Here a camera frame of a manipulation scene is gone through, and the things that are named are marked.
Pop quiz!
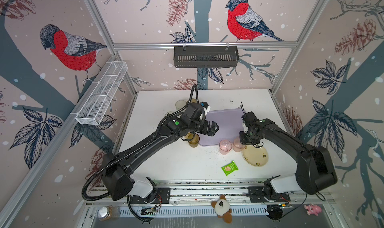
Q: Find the pink textured glass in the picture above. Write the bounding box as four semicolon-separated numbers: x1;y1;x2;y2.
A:
233;137;247;152

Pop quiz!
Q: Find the amber textured glass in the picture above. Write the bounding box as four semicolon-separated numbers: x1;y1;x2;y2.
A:
187;133;200;148

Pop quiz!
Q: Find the pink smooth glass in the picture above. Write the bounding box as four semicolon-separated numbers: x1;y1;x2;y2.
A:
219;140;232;155

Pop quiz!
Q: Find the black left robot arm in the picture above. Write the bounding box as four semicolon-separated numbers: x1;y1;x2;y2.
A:
101;102;219;202

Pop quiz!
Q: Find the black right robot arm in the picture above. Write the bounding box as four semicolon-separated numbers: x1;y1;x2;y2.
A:
240;112;338;195

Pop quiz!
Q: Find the lilac plastic tray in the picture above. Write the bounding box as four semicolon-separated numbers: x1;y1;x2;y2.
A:
200;108;244;146

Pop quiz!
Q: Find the cream patterned plate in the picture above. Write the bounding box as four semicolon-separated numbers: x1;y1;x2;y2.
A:
242;146;269;167

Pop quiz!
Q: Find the green snack packet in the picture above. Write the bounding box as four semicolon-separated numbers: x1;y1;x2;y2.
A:
221;161;239;176

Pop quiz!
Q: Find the pale green tall glass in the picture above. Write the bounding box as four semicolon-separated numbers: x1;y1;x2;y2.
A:
175;100;188;111

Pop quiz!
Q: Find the light green short glass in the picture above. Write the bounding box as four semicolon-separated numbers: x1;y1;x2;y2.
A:
165;111;173;117

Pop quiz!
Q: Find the plush dog toy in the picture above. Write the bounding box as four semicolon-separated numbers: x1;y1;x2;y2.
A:
211;195;233;224

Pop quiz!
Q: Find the pink plush toy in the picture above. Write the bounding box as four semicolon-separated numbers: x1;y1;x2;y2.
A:
304;204;322;216

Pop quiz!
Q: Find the jar with silver lid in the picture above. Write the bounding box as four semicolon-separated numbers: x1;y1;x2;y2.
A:
97;206;120;222

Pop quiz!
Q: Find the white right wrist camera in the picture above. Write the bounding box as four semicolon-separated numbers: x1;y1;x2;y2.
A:
243;120;249;133

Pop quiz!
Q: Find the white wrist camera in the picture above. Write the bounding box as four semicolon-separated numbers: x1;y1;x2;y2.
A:
200;102;211;115
243;120;249;133

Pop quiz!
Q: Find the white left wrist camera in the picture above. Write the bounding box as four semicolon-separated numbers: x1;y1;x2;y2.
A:
200;102;211;115

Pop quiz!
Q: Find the black wall basket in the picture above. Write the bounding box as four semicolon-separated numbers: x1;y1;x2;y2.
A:
174;46;239;68

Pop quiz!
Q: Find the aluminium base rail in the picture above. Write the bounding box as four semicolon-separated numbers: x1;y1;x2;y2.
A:
86;179;334;206

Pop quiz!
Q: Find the white wire mesh basket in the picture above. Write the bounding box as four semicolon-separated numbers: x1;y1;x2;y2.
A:
76;61;128;125

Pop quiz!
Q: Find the black corrugated cable hose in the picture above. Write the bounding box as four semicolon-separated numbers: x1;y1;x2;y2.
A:
81;135;169;202

